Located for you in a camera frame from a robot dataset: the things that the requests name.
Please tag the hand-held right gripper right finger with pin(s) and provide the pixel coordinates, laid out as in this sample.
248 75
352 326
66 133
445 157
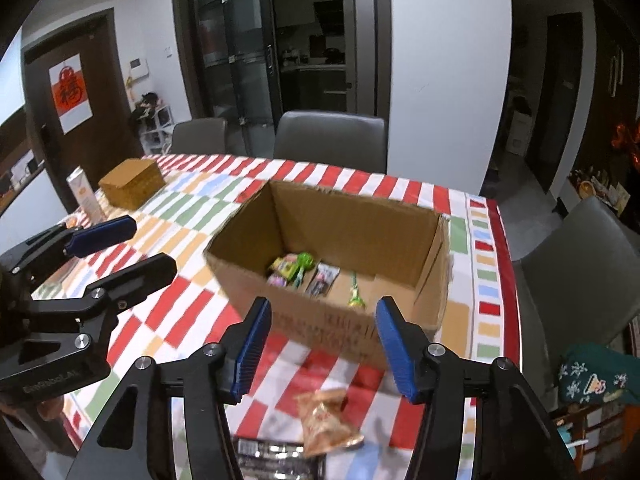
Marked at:
400 355

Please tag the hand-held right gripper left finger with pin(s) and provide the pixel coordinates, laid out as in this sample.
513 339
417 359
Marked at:
250 355

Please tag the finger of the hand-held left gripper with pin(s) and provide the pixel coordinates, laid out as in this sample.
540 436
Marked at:
100 235
135 280

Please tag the green lollipop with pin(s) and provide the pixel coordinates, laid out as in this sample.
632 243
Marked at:
356 301
305 260

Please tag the brown cardboard box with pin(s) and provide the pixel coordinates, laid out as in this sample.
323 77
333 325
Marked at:
325 327

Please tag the tan brown snack packet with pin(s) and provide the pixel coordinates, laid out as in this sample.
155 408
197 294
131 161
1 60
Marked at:
325 420

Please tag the small brown pink snack packet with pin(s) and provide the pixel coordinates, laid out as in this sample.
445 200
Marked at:
322 280

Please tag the dark chocolate bar packet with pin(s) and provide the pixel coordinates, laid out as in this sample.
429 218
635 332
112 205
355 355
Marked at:
270 460

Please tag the pile of oranges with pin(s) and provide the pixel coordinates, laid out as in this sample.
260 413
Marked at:
70 221

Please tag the white orange drink carton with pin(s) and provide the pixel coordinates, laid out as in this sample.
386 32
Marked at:
85 195

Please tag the checked colourful tablecloth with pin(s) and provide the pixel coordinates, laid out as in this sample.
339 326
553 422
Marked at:
165 325

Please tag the yellow woven box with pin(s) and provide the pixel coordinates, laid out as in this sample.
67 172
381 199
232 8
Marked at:
132 182

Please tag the white storage shelf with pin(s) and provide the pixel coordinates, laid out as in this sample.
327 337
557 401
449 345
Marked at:
157 135

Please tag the black white plush toy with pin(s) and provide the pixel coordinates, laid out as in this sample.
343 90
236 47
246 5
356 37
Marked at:
146 104

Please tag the grey dining chair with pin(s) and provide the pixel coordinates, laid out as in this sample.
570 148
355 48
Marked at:
330 140
575 270
200 135

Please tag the red white door poster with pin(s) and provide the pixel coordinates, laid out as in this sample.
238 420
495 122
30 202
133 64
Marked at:
70 95

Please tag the white intercom panel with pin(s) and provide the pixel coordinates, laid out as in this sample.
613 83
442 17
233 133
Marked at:
138 69

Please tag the brown wooden door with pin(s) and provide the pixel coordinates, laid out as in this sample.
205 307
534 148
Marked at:
107 60

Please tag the teal cloth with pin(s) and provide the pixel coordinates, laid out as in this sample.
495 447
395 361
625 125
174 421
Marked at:
566 435

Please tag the green knitted cloth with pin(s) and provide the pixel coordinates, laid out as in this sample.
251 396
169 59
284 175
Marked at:
595 375

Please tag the brown wooden chair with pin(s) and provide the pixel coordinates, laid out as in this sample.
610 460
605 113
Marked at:
600 425

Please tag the dark sliding glass door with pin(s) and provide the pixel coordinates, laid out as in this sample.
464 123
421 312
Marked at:
235 35

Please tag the white cardboard carton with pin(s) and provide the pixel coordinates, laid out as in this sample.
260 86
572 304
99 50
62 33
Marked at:
518 132

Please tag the dark plain door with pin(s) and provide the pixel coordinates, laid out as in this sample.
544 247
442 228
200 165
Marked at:
555 100

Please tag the red foil balloon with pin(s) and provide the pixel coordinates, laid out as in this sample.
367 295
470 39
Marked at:
627 140

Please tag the silver refrigerator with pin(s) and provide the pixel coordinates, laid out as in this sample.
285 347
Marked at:
362 35

